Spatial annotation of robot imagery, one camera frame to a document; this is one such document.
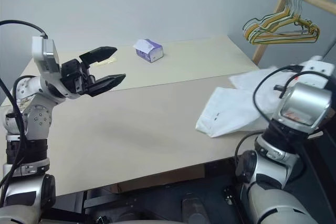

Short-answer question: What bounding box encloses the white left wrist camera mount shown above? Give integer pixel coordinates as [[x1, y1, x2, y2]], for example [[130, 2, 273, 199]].
[[31, 36, 61, 78]]

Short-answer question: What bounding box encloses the dark rounded shape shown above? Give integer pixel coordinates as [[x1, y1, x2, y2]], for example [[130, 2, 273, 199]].
[[181, 197, 211, 224], [112, 207, 158, 224]]

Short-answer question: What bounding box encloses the bunch of coloured hangers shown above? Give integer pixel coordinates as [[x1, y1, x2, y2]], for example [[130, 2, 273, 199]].
[[244, 0, 321, 44]]

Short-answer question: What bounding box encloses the black table frame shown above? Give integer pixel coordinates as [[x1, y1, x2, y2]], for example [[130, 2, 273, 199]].
[[80, 155, 254, 224]]

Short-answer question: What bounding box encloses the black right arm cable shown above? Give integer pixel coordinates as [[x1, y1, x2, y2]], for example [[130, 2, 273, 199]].
[[234, 64, 332, 173]]

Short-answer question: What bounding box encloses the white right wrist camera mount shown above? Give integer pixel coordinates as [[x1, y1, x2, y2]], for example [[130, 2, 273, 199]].
[[298, 55, 334, 89]]

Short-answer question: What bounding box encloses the white shorts garment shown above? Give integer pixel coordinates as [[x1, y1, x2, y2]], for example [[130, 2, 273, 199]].
[[195, 65, 303, 139]]

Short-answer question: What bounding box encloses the purple white tissue box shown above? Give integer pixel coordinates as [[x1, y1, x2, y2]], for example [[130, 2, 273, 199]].
[[133, 38, 164, 64]]

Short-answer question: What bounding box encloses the wooden clothes rack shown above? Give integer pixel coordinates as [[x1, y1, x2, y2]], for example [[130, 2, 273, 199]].
[[251, 0, 336, 65]]

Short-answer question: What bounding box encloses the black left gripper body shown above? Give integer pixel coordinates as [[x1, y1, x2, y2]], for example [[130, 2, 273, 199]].
[[59, 59, 97, 96]]

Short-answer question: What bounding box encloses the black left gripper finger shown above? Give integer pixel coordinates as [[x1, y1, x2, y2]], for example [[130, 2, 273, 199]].
[[78, 46, 118, 66], [87, 73, 127, 98]]

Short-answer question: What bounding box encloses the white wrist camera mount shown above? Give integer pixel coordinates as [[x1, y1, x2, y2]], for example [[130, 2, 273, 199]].
[[31, 36, 61, 78], [298, 55, 334, 89]]

